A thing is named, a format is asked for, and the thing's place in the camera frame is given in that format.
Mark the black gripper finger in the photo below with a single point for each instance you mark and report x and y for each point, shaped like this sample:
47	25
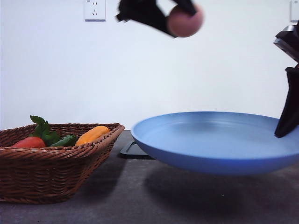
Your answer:
147	12
187	6

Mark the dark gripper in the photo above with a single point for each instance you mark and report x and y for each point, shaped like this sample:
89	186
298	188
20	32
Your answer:
288	40

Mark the blue round plate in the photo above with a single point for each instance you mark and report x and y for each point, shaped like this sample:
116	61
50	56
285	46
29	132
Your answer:
215	143

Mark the brown wicker basket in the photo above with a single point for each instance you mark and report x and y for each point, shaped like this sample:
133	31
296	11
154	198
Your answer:
54	174

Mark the yellow corn cob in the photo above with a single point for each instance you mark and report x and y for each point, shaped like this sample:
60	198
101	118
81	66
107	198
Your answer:
92	135

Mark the black rectangular tray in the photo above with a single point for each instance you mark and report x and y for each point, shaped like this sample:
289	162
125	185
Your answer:
133	151

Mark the green pepper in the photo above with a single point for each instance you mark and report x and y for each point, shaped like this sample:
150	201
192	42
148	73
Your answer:
67	141

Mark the red carrot with green leaves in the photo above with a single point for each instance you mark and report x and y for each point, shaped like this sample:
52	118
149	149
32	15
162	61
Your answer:
40	138

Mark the white wall socket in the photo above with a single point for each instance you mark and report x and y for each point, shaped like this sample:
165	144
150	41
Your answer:
95	10

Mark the white wall switch plate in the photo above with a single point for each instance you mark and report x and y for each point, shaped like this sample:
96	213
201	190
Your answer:
294	11

